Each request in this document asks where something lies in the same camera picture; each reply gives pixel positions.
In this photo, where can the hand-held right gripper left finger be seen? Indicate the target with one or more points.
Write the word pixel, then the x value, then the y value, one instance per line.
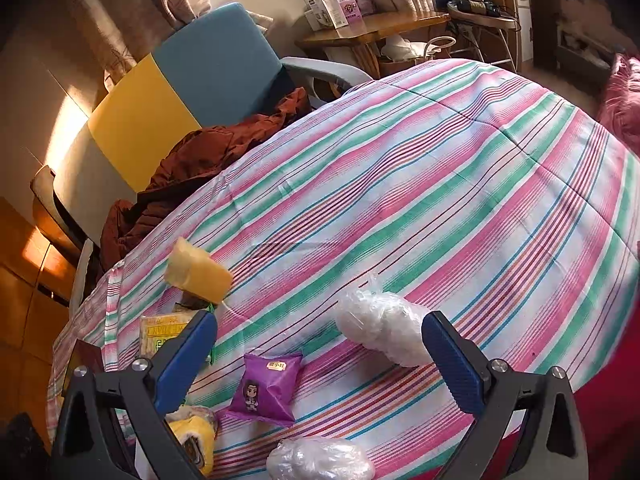
pixel 185 360

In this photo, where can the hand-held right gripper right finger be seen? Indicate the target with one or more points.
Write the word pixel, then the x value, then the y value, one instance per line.
pixel 455 365

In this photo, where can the green yellow cracker packet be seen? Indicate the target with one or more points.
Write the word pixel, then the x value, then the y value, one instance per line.
pixel 160 332

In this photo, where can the yellow snack packet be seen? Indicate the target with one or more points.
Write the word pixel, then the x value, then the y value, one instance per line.
pixel 195 435

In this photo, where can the purple cartoon snack packet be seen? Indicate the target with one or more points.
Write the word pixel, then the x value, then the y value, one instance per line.
pixel 265 385

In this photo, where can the clear white snack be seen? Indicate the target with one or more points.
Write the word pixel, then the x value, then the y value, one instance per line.
pixel 320 460
pixel 380 325

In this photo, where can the yellow cake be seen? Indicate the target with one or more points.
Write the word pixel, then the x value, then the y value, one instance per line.
pixel 195 270

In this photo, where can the wooden wardrobe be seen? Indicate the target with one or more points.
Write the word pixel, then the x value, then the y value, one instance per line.
pixel 25 310

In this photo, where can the striped pink green blanket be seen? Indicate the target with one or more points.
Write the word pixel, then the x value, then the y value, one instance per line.
pixel 400 185

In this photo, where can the red-brown jacket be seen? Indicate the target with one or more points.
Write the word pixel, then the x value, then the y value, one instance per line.
pixel 200 155

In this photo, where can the grey yellow blue armchair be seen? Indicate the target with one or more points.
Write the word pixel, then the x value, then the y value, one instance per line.
pixel 130 105

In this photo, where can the pink fluffy blanket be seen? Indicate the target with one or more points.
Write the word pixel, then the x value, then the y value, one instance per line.
pixel 622 100

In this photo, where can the white plastic bag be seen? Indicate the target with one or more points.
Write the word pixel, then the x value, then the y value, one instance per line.
pixel 405 50

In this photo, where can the wooden desk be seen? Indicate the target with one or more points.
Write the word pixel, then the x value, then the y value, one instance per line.
pixel 395 22

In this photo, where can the white cabinet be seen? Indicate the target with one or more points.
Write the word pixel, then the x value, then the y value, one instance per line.
pixel 522 15

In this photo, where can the black electronic device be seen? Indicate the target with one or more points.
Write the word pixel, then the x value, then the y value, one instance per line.
pixel 475 5

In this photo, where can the pink box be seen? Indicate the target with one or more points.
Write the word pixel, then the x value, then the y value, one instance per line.
pixel 352 12

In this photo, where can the small white carton box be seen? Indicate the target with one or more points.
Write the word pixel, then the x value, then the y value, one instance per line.
pixel 314 12

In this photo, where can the large white carton box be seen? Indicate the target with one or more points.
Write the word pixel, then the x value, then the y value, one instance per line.
pixel 332 7

